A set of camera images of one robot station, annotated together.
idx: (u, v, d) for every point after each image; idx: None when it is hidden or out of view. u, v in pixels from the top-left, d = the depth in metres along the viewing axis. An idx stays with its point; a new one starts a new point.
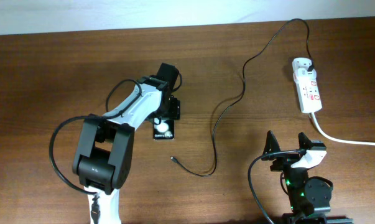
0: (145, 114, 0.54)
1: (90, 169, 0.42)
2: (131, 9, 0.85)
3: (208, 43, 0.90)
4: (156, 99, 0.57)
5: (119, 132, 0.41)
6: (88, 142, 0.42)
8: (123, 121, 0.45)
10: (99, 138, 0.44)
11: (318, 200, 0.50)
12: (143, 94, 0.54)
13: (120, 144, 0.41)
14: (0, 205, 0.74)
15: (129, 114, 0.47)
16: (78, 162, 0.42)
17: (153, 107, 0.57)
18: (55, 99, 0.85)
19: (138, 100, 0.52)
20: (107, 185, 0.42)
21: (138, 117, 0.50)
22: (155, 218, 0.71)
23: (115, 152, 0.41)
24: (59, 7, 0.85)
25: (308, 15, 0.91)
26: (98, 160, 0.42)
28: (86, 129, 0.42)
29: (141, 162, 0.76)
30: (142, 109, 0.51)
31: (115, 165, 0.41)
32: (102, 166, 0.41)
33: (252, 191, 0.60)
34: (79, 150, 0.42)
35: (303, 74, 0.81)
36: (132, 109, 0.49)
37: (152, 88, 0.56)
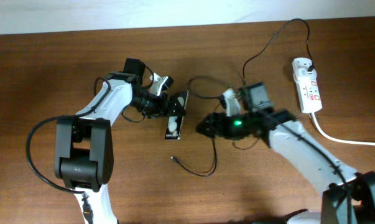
0: (120, 108, 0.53)
1: (73, 169, 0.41)
2: (131, 9, 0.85)
3: (209, 43, 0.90)
4: (127, 91, 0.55)
5: (94, 127, 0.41)
6: (66, 143, 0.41)
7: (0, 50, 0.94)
8: (97, 116, 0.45)
10: (76, 139, 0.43)
11: (260, 95, 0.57)
12: (113, 88, 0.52)
13: (98, 139, 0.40)
14: (1, 205, 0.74)
15: (101, 109, 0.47)
16: (58, 165, 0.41)
17: (127, 101, 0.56)
18: (55, 99, 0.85)
19: (109, 95, 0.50)
20: (94, 182, 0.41)
21: (112, 111, 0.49)
22: (155, 218, 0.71)
23: (94, 147, 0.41)
24: (59, 7, 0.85)
25: (308, 15, 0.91)
26: (79, 158, 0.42)
28: (61, 130, 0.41)
29: (141, 162, 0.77)
30: (115, 103, 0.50)
31: (97, 160, 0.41)
32: (83, 164, 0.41)
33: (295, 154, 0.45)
34: (58, 153, 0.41)
35: (304, 74, 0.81)
36: (104, 104, 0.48)
37: (120, 81, 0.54)
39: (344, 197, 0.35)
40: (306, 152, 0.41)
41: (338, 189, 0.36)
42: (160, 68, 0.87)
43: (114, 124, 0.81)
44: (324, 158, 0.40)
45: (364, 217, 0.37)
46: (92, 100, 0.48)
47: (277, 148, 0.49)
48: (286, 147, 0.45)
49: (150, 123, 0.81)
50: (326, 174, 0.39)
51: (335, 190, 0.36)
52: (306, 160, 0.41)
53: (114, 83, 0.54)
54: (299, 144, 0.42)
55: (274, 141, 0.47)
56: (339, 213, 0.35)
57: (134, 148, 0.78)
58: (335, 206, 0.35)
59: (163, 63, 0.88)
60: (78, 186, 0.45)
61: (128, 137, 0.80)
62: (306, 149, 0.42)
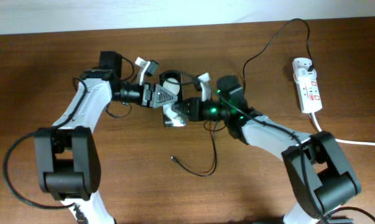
0: (99, 109, 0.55)
1: (60, 180, 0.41)
2: (131, 9, 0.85)
3: (209, 43, 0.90)
4: (106, 90, 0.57)
5: (74, 135, 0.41)
6: (48, 156, 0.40)
7: None
8: (75, 124, 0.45)
10: (58, 150, 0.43)
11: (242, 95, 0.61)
12: (90, 90, 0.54)
13: (81, 147, 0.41)
14: (1, 205, 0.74)
15: (79, 115, 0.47)
16: (43, 180, 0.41)
17: (106, 98, 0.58)
18: (55, 99, 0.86)
19: (86, 98, 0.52)
20: (83, 190, 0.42)
21: (91, 112, 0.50)
22: (155, 218, 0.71)
23: (77, 156, 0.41)
24: (59, 7, 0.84)
25: (308, 15, 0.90)
26: (63, 170, 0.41)
28: (40, 145, 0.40)
29: (141, 162, 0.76)
30: (94, 104, 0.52)
31: (84, 168, 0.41)
32: (69, 175, 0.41)
33: (264, 140, 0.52)
34: (40, 168, 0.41)
35: (304, 74, 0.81)
36: (81, 109, 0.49)
37: (97, 80, 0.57)
39: (299, 154, 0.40)
40: (268, 132, 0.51)
41: (293, 149, 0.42)
42: (160, 68, 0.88)
43: (114, 124, 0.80)
44: (283, 131, 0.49)
45: (329, 177, 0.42)
46: (69, 107, 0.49)
47: (254, 142, 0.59)
48: (256, 135, 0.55)
49: (150, 123, 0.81)
50: (285, 141, 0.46)
51: (292, 150, 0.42)
52: (268, 137, 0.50)
53: (89, 84, 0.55)
54: (265, 129, 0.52)
55: (247, 133, 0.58)
56: (298, 168, 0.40)
57: (133, 148, 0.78)
58: (293, 162, 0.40)
59: (163, 63, 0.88)
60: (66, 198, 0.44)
61: (128, 137, 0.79)
62: (268, 130, 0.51)
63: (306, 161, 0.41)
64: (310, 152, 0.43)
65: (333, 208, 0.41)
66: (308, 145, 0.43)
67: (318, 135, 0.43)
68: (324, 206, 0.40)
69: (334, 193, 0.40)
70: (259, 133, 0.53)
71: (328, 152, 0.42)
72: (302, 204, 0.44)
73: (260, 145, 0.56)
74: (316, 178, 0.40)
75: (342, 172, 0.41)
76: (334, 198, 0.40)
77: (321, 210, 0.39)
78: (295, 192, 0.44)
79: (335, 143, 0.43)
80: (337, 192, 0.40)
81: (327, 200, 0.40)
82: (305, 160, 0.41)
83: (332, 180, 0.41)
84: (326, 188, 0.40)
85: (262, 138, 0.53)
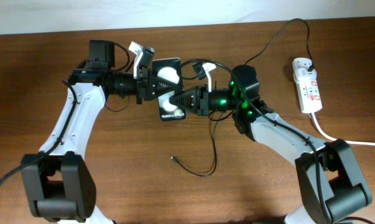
0: (90, 118, 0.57)
1: (50, 207, 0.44)
2: (132, 9, 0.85)
3: (209, 43, 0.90)
4: (98, 94, 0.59)
5: (63, 164, 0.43)
6: (37, 185, 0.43)
7: None
8: (64, 150, 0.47)
10: (47, 173, 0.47)
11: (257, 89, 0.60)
12: (80, 100, 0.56)
13: (71, 175, 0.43)
14: (0, 205, 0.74)
15: (69, 135, 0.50)
16: (35, 206, 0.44)
17: (99, 101, 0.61)
18: (55, 99, 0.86)
19: (77, 111, 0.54)
20: (75, 214, 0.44)
21: (82, 129, 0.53)
22: (155, 218, 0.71)
23: (68, 183, 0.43)
24: (59, 7, 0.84)
25: (308, 15, 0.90)
26: (54, 197, 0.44)
28: (28, 175, 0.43)
29: (141, 162, 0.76)
30: (85, 117, 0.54)
31: (74, 195, 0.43)
32: (59, 201, 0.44)
33: (275, 140, 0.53)
34: (30, 196, 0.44)
35: (304, 74, 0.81)
36: (71, 129, 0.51)
37: (88, 86, 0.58)
39: (313, 163, 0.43)
40: (280, 133, 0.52)
41: (308, 157, 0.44)
42: None
43: (114, 124, 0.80)
44: (297, 135, 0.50)
45: (341, 185, 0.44)
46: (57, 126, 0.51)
47: (260, 139, 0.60)
48: (265, 133, 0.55)
49: (150, 123, 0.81)
50: (298, 147, 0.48)
51: (306, 158, 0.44)
52: (282, 141, 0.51)
53: (79, 92, 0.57)
54: (276, 129, 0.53)
55: (255, 130, 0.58)
56: (311, 178, 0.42)
57: (133, 148, 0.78)
58: (306, 171, 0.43)
59: None
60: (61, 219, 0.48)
61: (128, 137, 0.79)
62: (281, 131, 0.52)
63: (320, 171, 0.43)
64: (323, 160, 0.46)
65: (342, 217, 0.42)
66: (321, 153, 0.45)
67: (334, 144, 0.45)
68: (333, 216, 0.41)
69: (343, 204, 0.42)
70: (273, 135, 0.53)
71: (342, 162, 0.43)
72: (310, 212, 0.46)
73: (268, 142, 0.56)
74: (328, 188, 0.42)
75: (354, 183, 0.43)
76: (344, 207, 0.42)
77: (330, 218, 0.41)
78: (305, 201, 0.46)
79: (351, 154, 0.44)
80: (346, 202, 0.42)
81: (336, 210, 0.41)
82: (319, 168, 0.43)
83: (342, 190, 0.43)
84: (337, 197, 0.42)
85: (273, 139, 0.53)
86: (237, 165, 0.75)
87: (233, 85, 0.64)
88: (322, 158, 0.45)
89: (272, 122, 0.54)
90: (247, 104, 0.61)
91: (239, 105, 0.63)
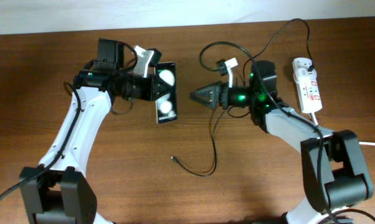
0: (94, 127, 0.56)
1: (50, 219, 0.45)
2: (132, 9, 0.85)
3: (209, 43, 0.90)
4: (104, 102, 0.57)
5: (61, 182, 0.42)
6: (36, 200, 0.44)
7: None
8: (65, 165, 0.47)
10: (48, 185, 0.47)
11: (273, 83, 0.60)
12: (84, 107, 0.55)
13: (69, 193, 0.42)
14: (1, 205, 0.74)
15: (70, 149, 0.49)
16: (35, 216, 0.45)
17: (106, 108, 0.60)
18: (55, 99, 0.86)
19: (79, 121, 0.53)
20: None
21: (84, 139, 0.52)
22: (155, 218, 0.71)
23: (68, 200, 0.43)
24: (59, 7, 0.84)
25: (308, 15, 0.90)
26: (53, 210, 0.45)
28: (28, 190, 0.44)
29: (141, 162, 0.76)
30: (86, 127, 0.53)
31: (72, 211, 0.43)
32: (58, 214, 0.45)
33: (287, 132, 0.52)
34: (29, 210, 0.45)
35: (304, 74, 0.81)
36: (73, 142, 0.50)
37: (94, 91, 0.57)
39: (318, 147, 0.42)
40: (290, 123, 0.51)
41: (313, 140, 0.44)
42: None
43: (114, 124, 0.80)
44: (308, 124, 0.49)
45: (342, 174, 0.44)
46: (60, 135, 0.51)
47: (273, 130, 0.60)
48: (277, 123, 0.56)
49: (150, 122, 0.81)
50: (306, 133, 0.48)
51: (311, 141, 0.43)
52: (291, 129, 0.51)
53: (84, 98, 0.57)
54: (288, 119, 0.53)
55: (269, 121, 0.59)
56: (313, 160, 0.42)
57: (133, 148, 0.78)
58: (310, 153, 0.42)
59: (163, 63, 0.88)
60: None
61: (128, 137, 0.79)
62: (295, 121, 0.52)
63: (323, 155, 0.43)
64: (328, 147, 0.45)
65: (341, 205, 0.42)
66: (328, 140, 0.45)
67: (341, 133, 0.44)
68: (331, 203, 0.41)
69: (344, 191, 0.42)
70: (283, 123, 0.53)
71: (347, 151, 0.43)
72: (308, 196, 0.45)
73: (279, 134, 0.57)
74: (329, 173, 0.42)
75: (357, 173, 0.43)
76: (344, 195, 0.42)
77: (328, 204, 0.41)
78: (305, 187, 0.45)
79: (356, 145, 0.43)
80: (347, 190, 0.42)
81: (335, 197, 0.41)
82: (323, 153, 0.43)
83: (344, 178, 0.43)
84: (337, 183, 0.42)
85: (284, 129, 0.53)
86: (237, 165, 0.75)
87: (253, 78, 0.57)
88: (328, 147, 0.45)
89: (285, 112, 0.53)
90: (264, 97, 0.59)
91: (256, 99, 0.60)
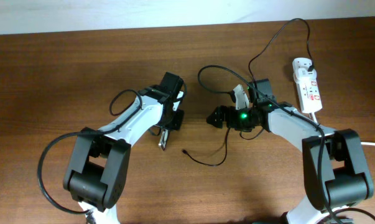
0: (144, 128, 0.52)
1: (81, 187, 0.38)
2: (132, 9, 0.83)
3: (208, 43, 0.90)
4: (158, 111, 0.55)
5: (112, 149, 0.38)
6: (82, 158, 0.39)
7: None
8: (119, 137, 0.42)
10: (94, 153, 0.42)
11: (268, 88, 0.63)
12: (143, 107, 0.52)
13: (115, 162, 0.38)
14: (1, 205, 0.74)
15: (125, 129, 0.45)
16: (69, 177, 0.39)
17: (154, 120, 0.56)
18: (54, 99, 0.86)
19: (137, 114, 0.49)
20: (99, 205, 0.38)
21: (137, 130, 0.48)
22: (155, 219, 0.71)
23: (108, 170, 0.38)
24: (58, 7, 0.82)
25: (308, 15, 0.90)
26: (89, 177, 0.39)
28: (79, 145, 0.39)
29: (141, 162, 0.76)
30: (141, 124, 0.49)
31: (108, 184, 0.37)
32: (94, 184, 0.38)
33: (291, 132, 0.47)
34: (71, 165, 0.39)
35: (304, 74, 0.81)
36: (129, 124, 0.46)
37: (152, 101, 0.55)
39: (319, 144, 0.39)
40: (293, 121, 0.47)
41: (315, 137, 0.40)
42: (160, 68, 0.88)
43: None
44: (310, 122, 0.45)
45: (342, 173, 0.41)
46: (118, 118, 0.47)
47: (275, 131, 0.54)
48: (280, 124, 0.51)
49: None
50: (308, 131, 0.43)
51: (313, 139, 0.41)
52: (293, 127, 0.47)
53: (144, 102, 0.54)
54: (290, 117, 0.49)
55: (272, 121, 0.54)
56: (314, 157, 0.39)
57: (134, 148, 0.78)
58: (311, 150, 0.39)
59: (162, 63, 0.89)
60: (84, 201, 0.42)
61: None
62: (295, 120, 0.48)
63: (325, 153, 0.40)
64: (329, 146, 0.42)
65: (340, 204, 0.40)
66: (328, 139, 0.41)
67: (343, 132, 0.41)
68: (332, 200, 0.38)
69: (343, 190, 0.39)
70: (287, 121, 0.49)
71: (349, 150, 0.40)
72: (308, 194, 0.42)
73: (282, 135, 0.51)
74: (330, 171, 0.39)
75: (358, 172, 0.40)
76: (344, 193, 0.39)
77: (328, 201, 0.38)
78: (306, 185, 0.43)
79: (358, 143, 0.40)
80: (347, 189, 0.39)
81: (336, 195, 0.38)
82: (323, 152, 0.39)
83: (344, 177, 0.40)
84: (338, 182, 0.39)
85: (288, 128, 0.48)
86: (237, 165, 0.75)
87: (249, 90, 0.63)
88: (328, 146, 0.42)
89: (288, 111, 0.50)
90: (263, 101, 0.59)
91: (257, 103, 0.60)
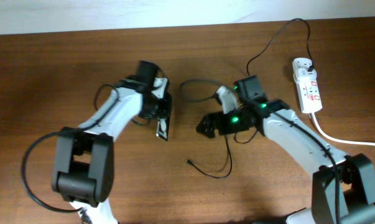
0: (127, 118, 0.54)
1: (69, 186, 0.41)
2: (132, 9, 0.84)
3: (208, 43, 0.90)
4: (137, 101, 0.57)
5: (95, 143, 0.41)
6: (66, 157, 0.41)
7: None
8: (101, 130, 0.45)
10: (78, 152, 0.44)
11: (257, 86, 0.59)
12: (122, 99, 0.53)
13: (99, 156, 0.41)
14: (1, 205, 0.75)
15: (106, 122, 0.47)
16: (56, 178, 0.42)
17: (136, 109, 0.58)
18: (54, 99, 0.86)
19: (115, 107, 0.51)
20: (91, 199, 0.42)
21: (119, 123, 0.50)
22: (155, 218, 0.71)
23: (93, 165, 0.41)
24: (61, 8, 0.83)
25: (308, 15, 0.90)
26: (76, 175, 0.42)
28: (61, 145, 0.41)
29: (141, 162, 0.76)
30: (121, 115, 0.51)
31: (96, 178, 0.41)
32: (81, 182, 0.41)
33: (295, 147, 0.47)
34: (56, 167, 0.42)
35: (304, 74, 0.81)
36: (109, 117, 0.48)
37: (130, 91, 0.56)
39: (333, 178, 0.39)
40: (295, 136, 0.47)
41: (328, 170, 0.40)
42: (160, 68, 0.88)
43: None
44: (314, 140, 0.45)
45: (353, 199, 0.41)
46: (97, 112, 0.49)
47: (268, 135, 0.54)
48: (278, 134, 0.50)
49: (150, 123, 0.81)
50: (316, 155, 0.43)
51: (325, 172, 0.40)
52: (297, 145, 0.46)
53: (122, 94, 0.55)
54: (291, 129, 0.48)
55: (266, 127, 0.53)
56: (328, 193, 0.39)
57: (134, 148, 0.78)
58: (325, 186, 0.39)
59: (162, 63, 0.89)
60: (76, 200, 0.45)
61: (129, 137, 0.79)
62: (298, 134, 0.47)
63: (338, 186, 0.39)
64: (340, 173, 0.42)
65: None
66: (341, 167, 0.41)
67: (354, 159, 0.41)
68: None
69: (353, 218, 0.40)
70: (288, 136, 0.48)
71: (362, 181, 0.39)
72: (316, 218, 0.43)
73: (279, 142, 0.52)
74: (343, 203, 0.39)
75: (371, 201, 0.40)
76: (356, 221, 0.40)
77: None
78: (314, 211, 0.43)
79: (371, 172, 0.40)
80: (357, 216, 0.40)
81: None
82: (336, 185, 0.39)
83: (354, 205, 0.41)
84: (351, 211, 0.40)
85: (290, 142, 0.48)
86: (237, 166, 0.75)
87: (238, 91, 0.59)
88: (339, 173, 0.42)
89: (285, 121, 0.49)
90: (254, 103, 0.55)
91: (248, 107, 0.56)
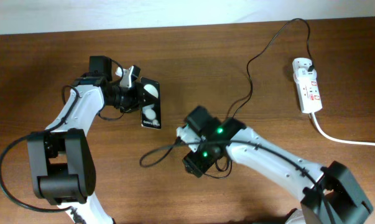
0: (92, 113, 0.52)
1: (51, 188, 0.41)
2: (132, 9, 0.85)
3: (209, 43, 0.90)
4: (98, 94, 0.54)
5: (67, 138, 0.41)
6: (41, 158, 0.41)
7: None
8: (68, 128, 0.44)
10: (51, 154, 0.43)
11: (204, 112, 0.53)
12: (82, 95, 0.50)
13: (74, 150, 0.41)
14: (0, 205, 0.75)
15: (73, 119, 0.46)
16: (37, 184, 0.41)
17: (100, 104, 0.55)
18: (53, 99, 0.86)
19: (78, 104, 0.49)
20: (78, 195, 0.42)
21: (85, 118, 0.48)
22: (155, 219, 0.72)
23: (71, 162, 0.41)
24: (61, 7, 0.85)
25: (308, 15, 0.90)
26: (56, 175, 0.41)
28: (32, 148, 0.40)
29: (141, 162, 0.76)
30: (86, 111, 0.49)
31: (78, 173, 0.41)
32: (63, 181, 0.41)
33: (269, 172, 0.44)
34: (33, 173, 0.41)
35: (304, 74, 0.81)
36: (74, 113, 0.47)
37: (88, 86, 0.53)
39: (321, 200, 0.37)
40: (265, 159, 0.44)
41: (314, 193, 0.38)
42: (160, 68, 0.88)
43: (114, 124, 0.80)
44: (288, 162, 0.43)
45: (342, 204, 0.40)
46: (61, 111, 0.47)
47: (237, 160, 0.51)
48: (247, 159, 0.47)
49: None
50: (293, 178, 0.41)
51: (311, 195, 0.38)
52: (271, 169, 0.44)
53: (81, 89, 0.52)
54: (259, 152, 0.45)
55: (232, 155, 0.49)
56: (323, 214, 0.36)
57: (133, 148, 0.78)
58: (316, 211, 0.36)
59: (162, 63, 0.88)
60: (63, 201, 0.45)
61: (128, 137, 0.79)
62: (268, 156, 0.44)
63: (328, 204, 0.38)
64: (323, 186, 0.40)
65: None
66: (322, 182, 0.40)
67: (331, 169, 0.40)
68: None
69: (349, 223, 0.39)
70: (260, 161, 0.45)
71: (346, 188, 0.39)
72: None
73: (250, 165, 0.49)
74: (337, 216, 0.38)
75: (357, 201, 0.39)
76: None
77: None
78: None
79: (349, 175, 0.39)
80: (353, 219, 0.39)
81: None
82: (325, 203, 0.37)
83: (346, 210, 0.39)
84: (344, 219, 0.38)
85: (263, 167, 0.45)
86: (237, 166, 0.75)
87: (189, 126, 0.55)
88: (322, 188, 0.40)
89: (250, 145, 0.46)
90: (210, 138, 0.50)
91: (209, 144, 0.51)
